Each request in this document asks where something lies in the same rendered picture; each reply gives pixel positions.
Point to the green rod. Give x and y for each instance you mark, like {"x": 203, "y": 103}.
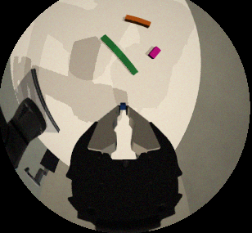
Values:
{"x": 119, "y": 54}

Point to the orange rod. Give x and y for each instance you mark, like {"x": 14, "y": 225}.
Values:
{"x": 137, "y": 21}

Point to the small magenta block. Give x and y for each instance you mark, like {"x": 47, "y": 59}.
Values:
{"x": 154, "y": 52}

